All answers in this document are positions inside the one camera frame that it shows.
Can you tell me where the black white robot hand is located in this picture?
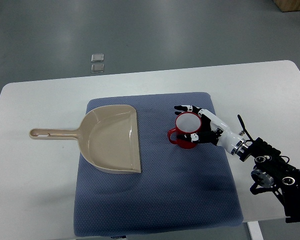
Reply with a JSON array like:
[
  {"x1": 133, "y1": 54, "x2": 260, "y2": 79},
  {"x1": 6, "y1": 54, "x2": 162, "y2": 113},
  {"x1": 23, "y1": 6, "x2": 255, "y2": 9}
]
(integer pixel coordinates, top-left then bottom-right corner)
[{"x1": 174, "y1": 105, "x2": 249, "y2": 157}]

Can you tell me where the red mug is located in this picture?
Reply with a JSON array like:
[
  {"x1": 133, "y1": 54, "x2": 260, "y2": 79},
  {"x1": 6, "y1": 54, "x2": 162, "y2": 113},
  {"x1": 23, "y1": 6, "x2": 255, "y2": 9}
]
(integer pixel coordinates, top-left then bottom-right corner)
[{"x1": 167, "y1": 112, "x2": 202, "y2": 150}]

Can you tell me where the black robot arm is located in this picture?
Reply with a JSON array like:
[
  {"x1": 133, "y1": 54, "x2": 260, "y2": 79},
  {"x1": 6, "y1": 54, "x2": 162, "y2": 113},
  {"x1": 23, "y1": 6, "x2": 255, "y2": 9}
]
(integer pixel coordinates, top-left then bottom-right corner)
[{"x1": 235, "y1": 138, "x2": 300, "y2": 223}]

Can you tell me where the beige plastic dustpan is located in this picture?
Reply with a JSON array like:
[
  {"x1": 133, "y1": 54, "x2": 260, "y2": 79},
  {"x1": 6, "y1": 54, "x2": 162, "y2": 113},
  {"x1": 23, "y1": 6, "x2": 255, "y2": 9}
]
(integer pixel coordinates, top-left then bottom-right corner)
[{"x1": 29, "y1": 104, "x2": 142, "y2": 174}]

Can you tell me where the blue fabric cushion mat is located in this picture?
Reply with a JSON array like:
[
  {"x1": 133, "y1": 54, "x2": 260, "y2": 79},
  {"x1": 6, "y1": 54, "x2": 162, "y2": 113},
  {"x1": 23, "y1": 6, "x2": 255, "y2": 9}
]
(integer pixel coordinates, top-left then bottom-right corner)
[{"x1": 74, "y1": 92, "x2": 243, "y2": 237}]

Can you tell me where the white table leg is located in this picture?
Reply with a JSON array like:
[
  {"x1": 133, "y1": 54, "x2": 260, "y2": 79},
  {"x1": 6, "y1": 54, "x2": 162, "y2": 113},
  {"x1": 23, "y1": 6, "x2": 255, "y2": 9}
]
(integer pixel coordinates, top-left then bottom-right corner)
[{"x1": 247, "y1": 221, "x2": 264, "y2": 240}]

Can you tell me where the upper metal floor plate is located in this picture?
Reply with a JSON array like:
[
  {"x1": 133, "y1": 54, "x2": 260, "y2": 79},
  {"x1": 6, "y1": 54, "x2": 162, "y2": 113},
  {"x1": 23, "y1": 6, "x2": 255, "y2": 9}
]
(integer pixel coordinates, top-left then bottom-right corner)
[{"x1": 91, "y1": 53, "x2": 104, "y2": 63}]

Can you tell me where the wooden box corner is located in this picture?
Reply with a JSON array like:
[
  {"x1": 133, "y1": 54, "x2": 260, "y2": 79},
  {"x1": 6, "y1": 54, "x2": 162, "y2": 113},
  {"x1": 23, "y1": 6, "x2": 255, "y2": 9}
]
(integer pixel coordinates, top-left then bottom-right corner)
[{"x1": 273, "y1": 0, "x2": 300, "y2": 12}]

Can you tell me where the black cable loop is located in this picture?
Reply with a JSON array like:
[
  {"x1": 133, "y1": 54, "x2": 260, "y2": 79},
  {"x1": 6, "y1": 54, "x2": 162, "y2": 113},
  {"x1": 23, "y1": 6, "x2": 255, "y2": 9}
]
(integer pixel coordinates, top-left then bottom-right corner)
[{"x1": 237, "y1": 114, "x2": 254, "y2": 142}]

